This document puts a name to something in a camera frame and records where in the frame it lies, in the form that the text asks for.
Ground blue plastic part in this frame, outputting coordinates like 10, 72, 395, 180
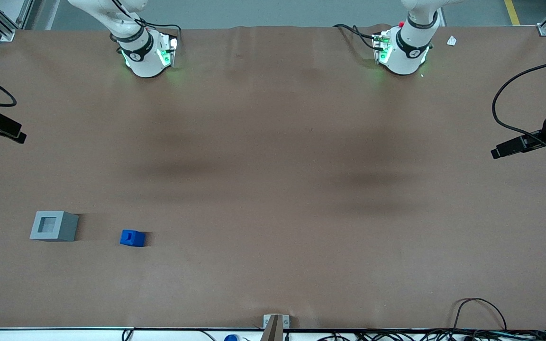
120, 230, 146, 248

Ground gray square base block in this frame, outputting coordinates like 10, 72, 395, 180
30, 211, 79, 242

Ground yellow floor tape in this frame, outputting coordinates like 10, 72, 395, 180
504, 0, 521, 26

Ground brown paper table cover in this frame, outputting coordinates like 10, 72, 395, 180
0, 25, 546, 329

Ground long black wrist cable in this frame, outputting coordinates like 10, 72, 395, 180
492, 58, 546, 157

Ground black cable loop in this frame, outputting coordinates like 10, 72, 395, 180
452, 297, 507, 332

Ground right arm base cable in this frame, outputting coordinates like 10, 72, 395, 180
133, 18, 182, 48

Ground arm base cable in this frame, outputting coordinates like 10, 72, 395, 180
333, 24, 382, 50
133, 18, 182, 48

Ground tangled black cables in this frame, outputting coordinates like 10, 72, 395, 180
318, 329, 546, 341

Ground left arm base cable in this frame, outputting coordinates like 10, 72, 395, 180
333, 24, 382, 50

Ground gray metal bracket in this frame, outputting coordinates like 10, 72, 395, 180
263, 314, 290, 330

